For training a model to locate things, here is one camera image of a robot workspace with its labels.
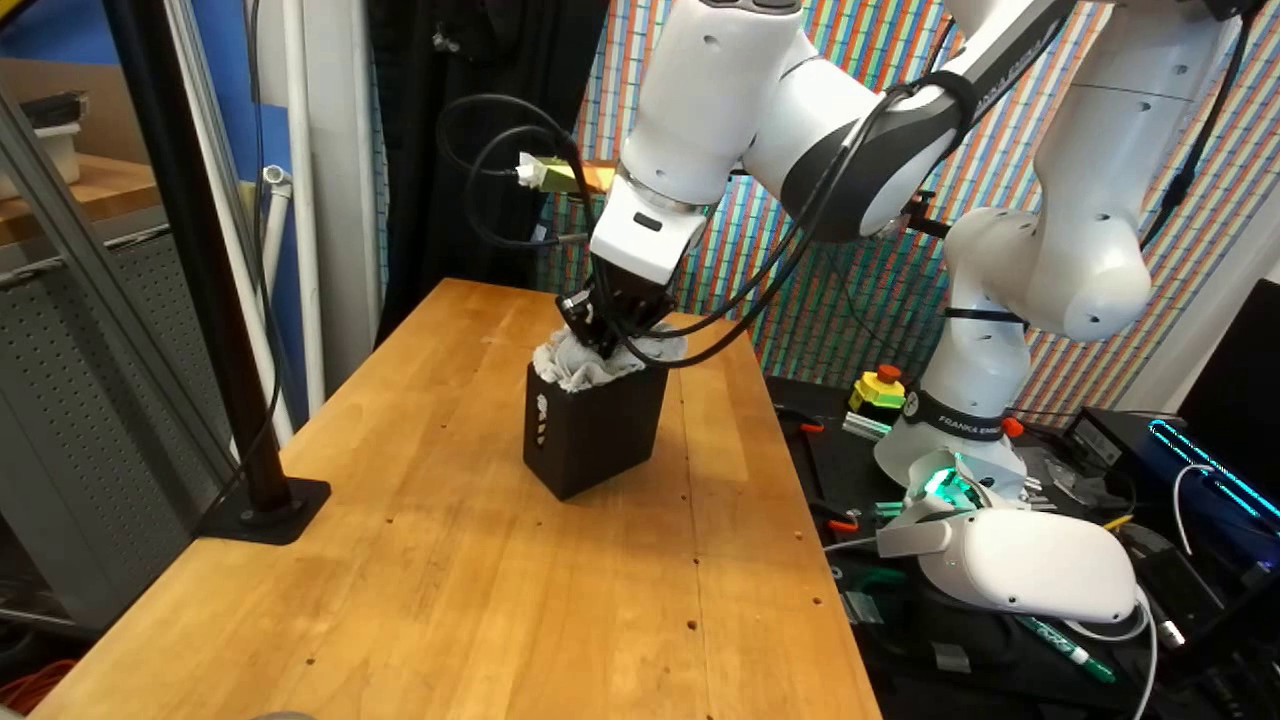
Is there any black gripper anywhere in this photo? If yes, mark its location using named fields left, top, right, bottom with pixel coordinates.
left=556, top=261, right=670, bottom=355

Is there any aluminium frame post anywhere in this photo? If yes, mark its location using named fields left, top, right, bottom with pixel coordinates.
left=0, top=98, right=202, bottom=542

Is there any black vertical pole stand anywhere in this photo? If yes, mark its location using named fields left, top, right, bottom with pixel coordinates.
left=105, top=0, right=330, bottom=545

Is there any red yellow emergency stop button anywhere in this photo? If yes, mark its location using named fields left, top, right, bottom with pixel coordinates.
left=853, top=363, right=906, bottom=425

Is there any black plastic basket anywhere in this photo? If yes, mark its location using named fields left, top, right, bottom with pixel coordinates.
left=524, top=355, right=667, bottom=500

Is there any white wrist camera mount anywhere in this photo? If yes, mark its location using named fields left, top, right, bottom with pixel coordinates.
left=589, top=178, right=704, bottom=284

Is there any white VR headset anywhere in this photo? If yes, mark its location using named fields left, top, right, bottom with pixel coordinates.
left=870, top=454, right=1140, bottom=624

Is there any white towel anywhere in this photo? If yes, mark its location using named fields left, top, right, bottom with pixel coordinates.
left=531, top=328, right=683, bottom=392

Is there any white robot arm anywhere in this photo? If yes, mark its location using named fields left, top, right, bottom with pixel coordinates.
left=560, top=0, right=1269, bottom=476

